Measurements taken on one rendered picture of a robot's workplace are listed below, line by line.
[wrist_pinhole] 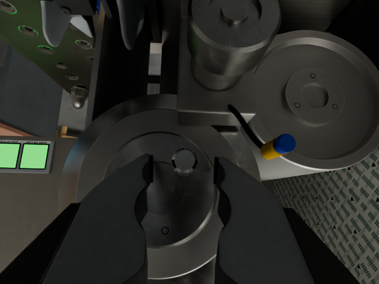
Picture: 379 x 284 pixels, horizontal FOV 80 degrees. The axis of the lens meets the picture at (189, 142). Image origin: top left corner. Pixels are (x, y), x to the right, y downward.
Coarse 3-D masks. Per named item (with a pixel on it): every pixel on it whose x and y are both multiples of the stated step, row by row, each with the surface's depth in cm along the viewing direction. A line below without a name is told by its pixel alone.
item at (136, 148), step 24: (144, 144) 15; (168, 144) 15; (192, 144) 15; (120, 168) 15; (168, 168) 15; (168, 192) 15; (192, 192) 15; (216, 192) 15; (168, 216) 14; (192, 216) 14; (168, 240) 14
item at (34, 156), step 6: (24, 144) 49; (24, 150) 48; (30, 150) 48; (36, 150) 48; (42, 150) 49; (24, 156) 48; (30, 156) 48; (36, 156) 48; (42, 156) 48; (24, 162) 48; (30, 162) 48; (36, 162) 48; (42, 162) 48
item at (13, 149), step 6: (0, 144) 49; (6, 144) 49; (12, 144) 49; (18, 144) 49; (0, 150) 48; (6, 150) 48; (12, 150) 48; (18, 150) 48; (0, 156) 48; (6, 156) 48; (12, 156) 48; (0, 162) 48; (6, 162) 48; (12, 162) 48
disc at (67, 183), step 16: (144, 96) 18; (160, 96) 18; (176, 96) 18; (112, 112) 18; (128, 112) 18; (96, 128) 17; (224, 128) 18; (80, 144) 17; (240, 144) 17; (80, 160) 17; (240, 160) 17; (64, 176) 17; (256, 176) 17; (64, 192) 16; (64, 208) 16; (192, 272) 15; (208, 272) 15
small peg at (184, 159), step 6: (180, 150) 12; (186, 150) 12; (192, 150) 12; (174, 156) 12; (180, 156) 12; (186, 156) 12; (192, 156) 12; (174, 162) 12; (180, 162) 12; (186, 162) 12; (192, 162) 12; (174, 168) 13; (180, 168) 12; (186, 168) 12; (192, 168) 12; (180, 174) 14; (186, 174) 13
